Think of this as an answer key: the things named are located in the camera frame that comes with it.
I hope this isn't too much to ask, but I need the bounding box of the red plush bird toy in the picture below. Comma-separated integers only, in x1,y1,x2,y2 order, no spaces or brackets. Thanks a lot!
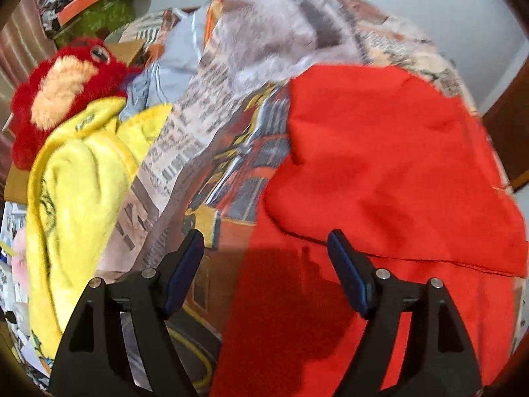
11,38,137,171

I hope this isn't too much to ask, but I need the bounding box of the yellow blanket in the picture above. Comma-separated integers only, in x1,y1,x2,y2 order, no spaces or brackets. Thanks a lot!
26,97,172,359

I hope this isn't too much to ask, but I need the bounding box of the red zip jacket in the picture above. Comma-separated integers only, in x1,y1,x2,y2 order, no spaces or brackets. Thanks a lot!
212,66,528,396

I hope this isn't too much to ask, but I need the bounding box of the green patterned storage box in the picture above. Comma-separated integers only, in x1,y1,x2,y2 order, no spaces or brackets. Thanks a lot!
52,0,135,48

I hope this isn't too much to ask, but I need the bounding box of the striped brown curtain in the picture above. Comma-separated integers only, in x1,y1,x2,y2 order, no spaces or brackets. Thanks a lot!
1,0,57,185

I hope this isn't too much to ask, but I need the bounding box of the orange shoe box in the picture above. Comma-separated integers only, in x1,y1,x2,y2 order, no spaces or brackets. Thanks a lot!
57,0,101,26

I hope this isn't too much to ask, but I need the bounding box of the light blue pillow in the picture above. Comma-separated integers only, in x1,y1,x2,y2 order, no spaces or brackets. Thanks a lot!
119,4,209,122

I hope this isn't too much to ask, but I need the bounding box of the newspaper print bed quilt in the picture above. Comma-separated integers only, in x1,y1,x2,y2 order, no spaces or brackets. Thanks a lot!
98,0,486,396

